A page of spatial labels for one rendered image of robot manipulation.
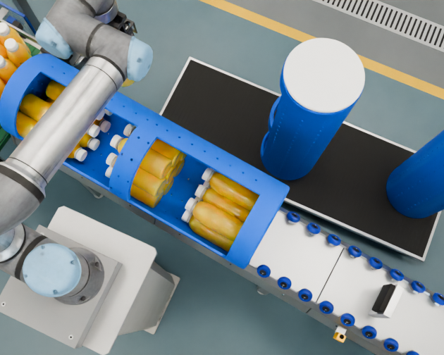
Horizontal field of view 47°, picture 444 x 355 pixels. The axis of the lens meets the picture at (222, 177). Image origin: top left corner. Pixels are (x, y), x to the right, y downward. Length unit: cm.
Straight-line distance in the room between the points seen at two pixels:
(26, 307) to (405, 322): 114
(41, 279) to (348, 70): 118
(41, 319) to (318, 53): 121
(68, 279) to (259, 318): 154
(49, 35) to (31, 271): 52
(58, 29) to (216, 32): 206
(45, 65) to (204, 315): 149
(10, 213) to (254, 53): 229
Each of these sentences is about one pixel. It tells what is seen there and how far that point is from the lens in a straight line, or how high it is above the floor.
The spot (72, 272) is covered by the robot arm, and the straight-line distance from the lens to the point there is 122.
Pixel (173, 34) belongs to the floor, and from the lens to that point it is 304.
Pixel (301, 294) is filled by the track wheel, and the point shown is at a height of 97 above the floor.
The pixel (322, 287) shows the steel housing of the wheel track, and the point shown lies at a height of 93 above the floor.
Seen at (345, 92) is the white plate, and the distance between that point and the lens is 178.
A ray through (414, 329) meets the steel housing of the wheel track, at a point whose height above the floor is 93.
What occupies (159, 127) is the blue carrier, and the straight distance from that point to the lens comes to 150.
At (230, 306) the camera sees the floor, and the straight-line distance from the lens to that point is 260.
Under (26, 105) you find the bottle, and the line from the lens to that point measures 169.
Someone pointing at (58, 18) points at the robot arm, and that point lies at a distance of 104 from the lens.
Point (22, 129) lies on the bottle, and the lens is 168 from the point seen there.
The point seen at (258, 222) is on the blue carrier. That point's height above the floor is 123.
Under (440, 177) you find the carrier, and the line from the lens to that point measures 215.
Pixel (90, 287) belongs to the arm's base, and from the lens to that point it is 137.
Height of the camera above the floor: 260
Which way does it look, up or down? 75 degrees down
